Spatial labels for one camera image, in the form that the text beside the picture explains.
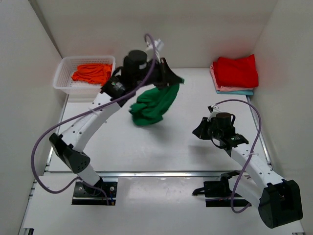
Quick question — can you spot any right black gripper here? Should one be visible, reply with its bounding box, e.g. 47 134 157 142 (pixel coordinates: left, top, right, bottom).
192 117 223 141

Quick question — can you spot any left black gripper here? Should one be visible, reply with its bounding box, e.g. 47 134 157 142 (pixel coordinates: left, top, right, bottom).
138 53 183 84

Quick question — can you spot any green t shirt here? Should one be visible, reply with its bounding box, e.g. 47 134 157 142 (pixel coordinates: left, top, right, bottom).
129 79 184 126

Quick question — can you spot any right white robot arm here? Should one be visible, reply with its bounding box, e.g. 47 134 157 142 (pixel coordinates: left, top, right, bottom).
193 111 303 229

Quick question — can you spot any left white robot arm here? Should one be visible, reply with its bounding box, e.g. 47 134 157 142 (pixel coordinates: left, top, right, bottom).
49 50 184 195

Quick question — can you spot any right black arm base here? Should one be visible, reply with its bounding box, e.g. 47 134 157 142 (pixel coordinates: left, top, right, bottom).
192 170 240 208

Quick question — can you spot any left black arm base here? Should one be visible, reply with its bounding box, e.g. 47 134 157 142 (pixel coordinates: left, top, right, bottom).
71 181 118 206

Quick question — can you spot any pink folded t shirt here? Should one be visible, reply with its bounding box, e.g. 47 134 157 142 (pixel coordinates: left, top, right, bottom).
210 64 248 92

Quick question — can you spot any light blue folded t shirt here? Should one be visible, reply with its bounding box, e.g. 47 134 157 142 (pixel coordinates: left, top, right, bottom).
216 90 254 96

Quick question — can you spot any red folded t shirt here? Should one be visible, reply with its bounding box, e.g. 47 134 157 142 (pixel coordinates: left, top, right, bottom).
212 54 259 90

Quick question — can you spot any orange t shirt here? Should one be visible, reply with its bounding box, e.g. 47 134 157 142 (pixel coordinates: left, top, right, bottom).
71 63 112 86

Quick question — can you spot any white plastic basket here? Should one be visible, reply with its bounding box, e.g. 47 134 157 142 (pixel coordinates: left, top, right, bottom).
53 55 116 95

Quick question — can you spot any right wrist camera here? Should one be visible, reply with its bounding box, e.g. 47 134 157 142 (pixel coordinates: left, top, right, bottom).
207 105 222 121

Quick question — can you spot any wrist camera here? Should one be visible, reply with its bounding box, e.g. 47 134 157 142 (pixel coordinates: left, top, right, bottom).
207 105 222 121
146 39 164 53

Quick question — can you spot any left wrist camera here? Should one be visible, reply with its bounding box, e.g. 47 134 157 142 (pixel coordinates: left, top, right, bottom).
146 39 164 53

